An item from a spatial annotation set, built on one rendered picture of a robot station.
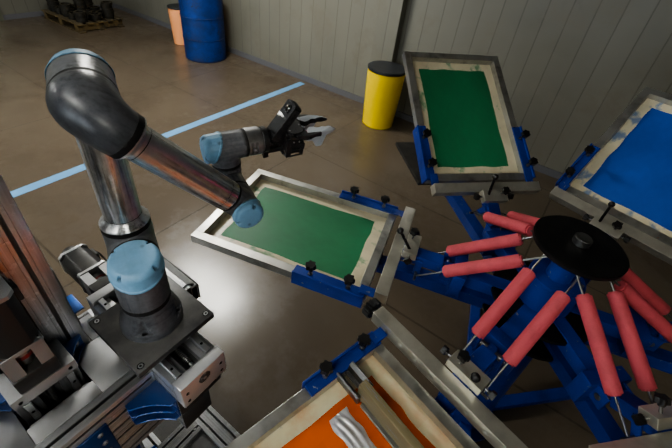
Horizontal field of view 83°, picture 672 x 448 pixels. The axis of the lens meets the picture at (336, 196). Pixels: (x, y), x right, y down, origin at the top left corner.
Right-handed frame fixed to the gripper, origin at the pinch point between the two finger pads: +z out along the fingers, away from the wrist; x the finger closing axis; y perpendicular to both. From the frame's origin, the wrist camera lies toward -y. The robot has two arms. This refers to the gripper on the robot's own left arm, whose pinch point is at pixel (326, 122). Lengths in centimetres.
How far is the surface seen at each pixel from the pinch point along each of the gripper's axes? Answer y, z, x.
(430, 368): 56, 16, 60
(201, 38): 199, 86, -497
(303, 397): 63, -23, 49
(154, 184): 197, -36, -203
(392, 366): 62, 7, 53
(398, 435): 54, -6, 71
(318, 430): 65, -22, 58
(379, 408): 54, -7, 63
